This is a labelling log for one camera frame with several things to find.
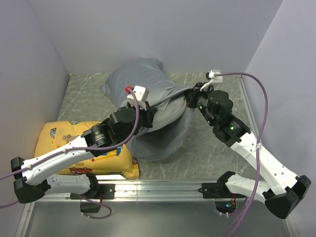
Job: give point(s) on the aluminium front rail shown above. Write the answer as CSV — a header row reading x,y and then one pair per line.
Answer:
x,y
139,208

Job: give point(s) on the yellow cartoon print pillow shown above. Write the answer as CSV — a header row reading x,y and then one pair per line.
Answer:
x,y
57,134

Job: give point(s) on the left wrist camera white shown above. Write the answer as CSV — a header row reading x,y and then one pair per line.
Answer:
x,y
139,94

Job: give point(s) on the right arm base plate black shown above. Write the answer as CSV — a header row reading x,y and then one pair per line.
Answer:
x,y
216,191

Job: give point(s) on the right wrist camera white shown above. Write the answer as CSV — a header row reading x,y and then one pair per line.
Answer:
x,y
213,79

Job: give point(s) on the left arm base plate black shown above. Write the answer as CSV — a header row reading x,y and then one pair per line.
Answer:
x,y
103,191

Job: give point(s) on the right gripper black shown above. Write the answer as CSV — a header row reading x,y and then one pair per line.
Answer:
x,y
193,93

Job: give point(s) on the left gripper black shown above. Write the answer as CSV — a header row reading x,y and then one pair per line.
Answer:
x,y
148,114

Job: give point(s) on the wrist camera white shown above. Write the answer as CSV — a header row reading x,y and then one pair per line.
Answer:
x,y
213,79
139,94

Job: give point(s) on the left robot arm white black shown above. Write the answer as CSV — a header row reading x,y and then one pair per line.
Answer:
x,y
37,177

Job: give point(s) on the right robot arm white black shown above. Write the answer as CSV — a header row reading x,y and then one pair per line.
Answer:
x,y
281,190

